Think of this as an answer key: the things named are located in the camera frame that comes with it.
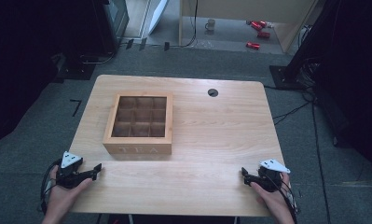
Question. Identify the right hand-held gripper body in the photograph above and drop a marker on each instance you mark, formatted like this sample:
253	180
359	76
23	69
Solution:
270	179

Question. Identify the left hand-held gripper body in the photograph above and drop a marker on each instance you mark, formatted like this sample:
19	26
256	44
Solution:
69	174

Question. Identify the person's left hand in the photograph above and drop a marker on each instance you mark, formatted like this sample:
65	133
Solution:
62	197

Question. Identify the white board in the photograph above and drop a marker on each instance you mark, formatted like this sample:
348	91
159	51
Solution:
158	14

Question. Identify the black flat floor plate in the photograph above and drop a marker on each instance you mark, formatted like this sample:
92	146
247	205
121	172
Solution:
76	71

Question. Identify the black stand base plate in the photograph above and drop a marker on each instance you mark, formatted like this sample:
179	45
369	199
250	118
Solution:
284	77

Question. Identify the black angled floor tape mark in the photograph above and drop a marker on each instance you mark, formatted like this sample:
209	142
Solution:
77	105

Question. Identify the black cabinet with screen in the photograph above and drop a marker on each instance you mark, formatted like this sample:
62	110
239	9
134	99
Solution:
112	21

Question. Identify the person's right hand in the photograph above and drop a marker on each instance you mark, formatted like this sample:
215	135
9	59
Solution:
275	202

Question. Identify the grey mug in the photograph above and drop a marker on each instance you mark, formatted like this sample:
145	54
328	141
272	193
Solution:
210	25

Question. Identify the light wooden shelf unit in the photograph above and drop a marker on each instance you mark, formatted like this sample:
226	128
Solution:
236	7

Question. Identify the wooden compartment box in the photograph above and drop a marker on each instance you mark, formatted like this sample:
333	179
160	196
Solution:
138	143

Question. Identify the red can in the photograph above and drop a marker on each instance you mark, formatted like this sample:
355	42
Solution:
256	25
253	45
263	34
263	23

